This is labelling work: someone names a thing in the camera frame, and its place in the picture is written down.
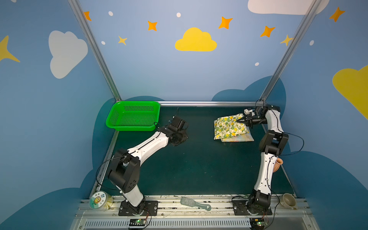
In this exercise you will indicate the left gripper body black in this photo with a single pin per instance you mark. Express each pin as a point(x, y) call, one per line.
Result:
point(178, 137)

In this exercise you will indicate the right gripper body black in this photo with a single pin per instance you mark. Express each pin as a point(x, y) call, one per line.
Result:
point(251, 120)

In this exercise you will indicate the pastel floral skirt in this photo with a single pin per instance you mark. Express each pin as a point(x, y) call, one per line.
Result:
point(236, 137)

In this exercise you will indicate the green lemon print skirt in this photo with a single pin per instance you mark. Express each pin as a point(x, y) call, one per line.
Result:
point(228, 127)

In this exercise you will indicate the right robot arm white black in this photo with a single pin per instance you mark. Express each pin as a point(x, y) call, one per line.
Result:
point(271, 147)

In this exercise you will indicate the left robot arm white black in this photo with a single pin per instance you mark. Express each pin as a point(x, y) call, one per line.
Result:
point(124, 168)

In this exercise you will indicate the terracotta ribbed vase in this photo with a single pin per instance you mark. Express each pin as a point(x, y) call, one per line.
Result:
point(277, 165)

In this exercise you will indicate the green plastic basket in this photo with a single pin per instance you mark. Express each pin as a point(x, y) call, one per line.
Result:
point(134, 116)

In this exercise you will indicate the green hair brush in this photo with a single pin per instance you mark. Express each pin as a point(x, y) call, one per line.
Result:
point(191, 203)

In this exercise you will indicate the beige ceramic cup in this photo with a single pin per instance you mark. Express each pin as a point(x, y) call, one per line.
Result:
point(288, 201)

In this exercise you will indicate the left controller circuit board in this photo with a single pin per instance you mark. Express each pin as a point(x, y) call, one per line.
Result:
point(137, 223)

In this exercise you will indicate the controller circuit board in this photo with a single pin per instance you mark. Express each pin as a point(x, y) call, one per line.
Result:
point(137, 223)
point(257, 224)

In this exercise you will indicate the round clear jar green lid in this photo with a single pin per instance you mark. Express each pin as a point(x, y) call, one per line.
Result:
point(101, 201)

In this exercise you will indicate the right controller circuit board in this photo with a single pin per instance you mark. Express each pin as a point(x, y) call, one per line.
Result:
point(257, 224)

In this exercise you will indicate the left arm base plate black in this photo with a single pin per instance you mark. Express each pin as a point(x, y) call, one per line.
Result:
point(143, 208)

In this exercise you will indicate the aluminium rail base frame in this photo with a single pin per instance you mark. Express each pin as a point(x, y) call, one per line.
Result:
point(171, 215)

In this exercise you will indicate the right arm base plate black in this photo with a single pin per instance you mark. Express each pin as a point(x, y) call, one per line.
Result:
point(240, 209)

